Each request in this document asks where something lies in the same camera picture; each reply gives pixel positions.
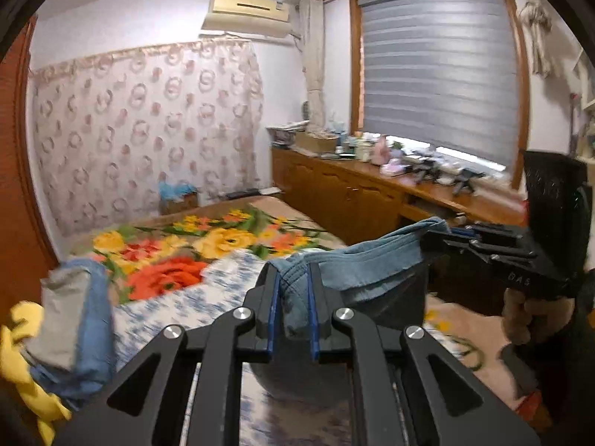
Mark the beige tied curtain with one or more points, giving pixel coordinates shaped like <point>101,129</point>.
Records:
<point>312,65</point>
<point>537,28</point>

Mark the row of small bottles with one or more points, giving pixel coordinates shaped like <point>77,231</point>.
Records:
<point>358,146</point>

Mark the pink bottle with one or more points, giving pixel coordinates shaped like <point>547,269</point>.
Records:
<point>382,148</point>

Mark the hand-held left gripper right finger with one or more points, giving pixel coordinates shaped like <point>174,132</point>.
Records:
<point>315,320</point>

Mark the folded blue jeans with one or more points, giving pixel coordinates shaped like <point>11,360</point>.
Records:
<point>100,334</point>

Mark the small cardboard box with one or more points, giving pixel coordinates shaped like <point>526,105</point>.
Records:
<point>181,205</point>

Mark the wooden louvred wardrobe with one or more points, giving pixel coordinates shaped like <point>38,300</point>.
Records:
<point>18,172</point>

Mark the sheer curtain with circles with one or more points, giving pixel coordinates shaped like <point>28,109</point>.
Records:
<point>139,125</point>

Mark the blue floral white sheet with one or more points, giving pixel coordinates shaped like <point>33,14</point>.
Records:
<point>186,306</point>

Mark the pink tissue box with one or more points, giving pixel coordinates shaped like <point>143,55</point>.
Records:
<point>393,167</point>

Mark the person's right hand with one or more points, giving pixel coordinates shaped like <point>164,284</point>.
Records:
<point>548,320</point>

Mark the black flat object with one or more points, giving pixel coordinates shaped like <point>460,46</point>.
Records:
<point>246,193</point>

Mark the stack of magazines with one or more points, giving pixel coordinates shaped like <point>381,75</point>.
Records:
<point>286,132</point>

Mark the long wooden cabinet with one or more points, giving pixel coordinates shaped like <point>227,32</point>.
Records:
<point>325,186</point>

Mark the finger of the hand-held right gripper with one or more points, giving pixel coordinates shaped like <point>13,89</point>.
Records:
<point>465,251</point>
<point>502,232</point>

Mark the flat open cardboard box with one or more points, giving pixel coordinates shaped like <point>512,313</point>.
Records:
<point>316,143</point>

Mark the yellow plush toy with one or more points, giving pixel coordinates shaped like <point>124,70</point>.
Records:
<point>28,395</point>

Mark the blue plastic bag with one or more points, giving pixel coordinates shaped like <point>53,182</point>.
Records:
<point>174,188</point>

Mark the black mini tripod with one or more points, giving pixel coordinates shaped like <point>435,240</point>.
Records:
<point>425,171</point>
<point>467,181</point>

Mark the grey-green folded pants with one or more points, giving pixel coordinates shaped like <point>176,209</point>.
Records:
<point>65,316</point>

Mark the cream wall air conditioner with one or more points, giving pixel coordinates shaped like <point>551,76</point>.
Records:
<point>246,9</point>

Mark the teal blue short pants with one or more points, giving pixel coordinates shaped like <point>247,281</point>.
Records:
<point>362,265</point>

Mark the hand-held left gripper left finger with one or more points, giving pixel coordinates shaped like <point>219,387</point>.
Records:
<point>274,316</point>

